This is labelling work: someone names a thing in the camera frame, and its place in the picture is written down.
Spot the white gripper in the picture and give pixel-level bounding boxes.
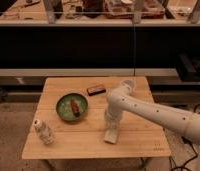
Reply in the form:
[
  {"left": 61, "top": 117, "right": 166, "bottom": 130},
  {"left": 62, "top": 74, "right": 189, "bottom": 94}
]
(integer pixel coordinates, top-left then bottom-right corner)
[{"left": 105, "top": 108, "right": 121, "bottom": 133}]

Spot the clear plastic cup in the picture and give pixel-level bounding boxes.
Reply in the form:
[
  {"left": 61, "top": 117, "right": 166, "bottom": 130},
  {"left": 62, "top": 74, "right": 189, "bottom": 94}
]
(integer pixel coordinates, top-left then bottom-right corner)
[{"left": 120, "top": 79, "right": 135, "bottom": 95}]

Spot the wooden table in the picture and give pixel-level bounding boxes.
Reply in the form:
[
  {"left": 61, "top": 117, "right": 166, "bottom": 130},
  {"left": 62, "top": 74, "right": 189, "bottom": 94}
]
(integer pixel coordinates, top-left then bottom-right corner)
[{"left": 22, "top": 77, "right": 170, "bottom": 159}]

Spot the white plastic bottle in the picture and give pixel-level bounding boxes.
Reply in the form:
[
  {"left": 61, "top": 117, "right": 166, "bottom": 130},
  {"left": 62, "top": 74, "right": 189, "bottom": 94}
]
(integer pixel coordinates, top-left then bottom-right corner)
[{"left": 34, "top": 119, "right": 54, "bottom": 145}]

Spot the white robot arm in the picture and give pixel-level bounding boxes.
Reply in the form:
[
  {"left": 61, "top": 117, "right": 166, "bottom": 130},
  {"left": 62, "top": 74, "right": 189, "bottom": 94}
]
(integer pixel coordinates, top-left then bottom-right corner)
[{"left": 104, "top": 83, "right": 200, "bottom": 171}]

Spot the black floor cable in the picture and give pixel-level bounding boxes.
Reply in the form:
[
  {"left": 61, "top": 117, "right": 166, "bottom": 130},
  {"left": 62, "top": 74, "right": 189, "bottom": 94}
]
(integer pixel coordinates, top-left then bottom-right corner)
[{"left": 168, "top": 103, "right": 200, "bottom": 171}]

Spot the brown bottle in bowl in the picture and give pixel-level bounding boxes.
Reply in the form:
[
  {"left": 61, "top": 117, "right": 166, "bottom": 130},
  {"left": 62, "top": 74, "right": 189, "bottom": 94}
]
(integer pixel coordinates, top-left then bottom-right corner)
[{"left": 70, "top": 100, "right": 80, "bottom": 117}]

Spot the green bowl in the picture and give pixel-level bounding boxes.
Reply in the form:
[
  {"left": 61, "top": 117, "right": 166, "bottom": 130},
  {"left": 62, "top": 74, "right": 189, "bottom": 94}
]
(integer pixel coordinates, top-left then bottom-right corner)
[{"left": 56, "top": 93, "right": 88, "bottom": 122}]

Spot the white sponge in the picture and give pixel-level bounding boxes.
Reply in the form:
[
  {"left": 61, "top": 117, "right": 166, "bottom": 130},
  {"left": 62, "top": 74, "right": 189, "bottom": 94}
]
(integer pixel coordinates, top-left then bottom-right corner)
[{"left": 104, "top": 129, "right": 119, "bottom": 144}]

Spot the black box on shelf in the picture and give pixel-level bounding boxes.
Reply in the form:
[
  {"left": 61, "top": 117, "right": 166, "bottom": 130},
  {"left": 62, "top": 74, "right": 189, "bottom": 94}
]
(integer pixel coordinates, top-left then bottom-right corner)
[{"left": 175, "top": 54, "right": 200, "bottom": 82}]

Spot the brown rectangular eraser block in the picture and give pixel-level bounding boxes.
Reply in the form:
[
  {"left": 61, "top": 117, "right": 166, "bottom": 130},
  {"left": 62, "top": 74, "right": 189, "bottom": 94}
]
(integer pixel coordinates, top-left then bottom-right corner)
[{"left": 87, "top": 85, "right": 106, "bottom": 96}]

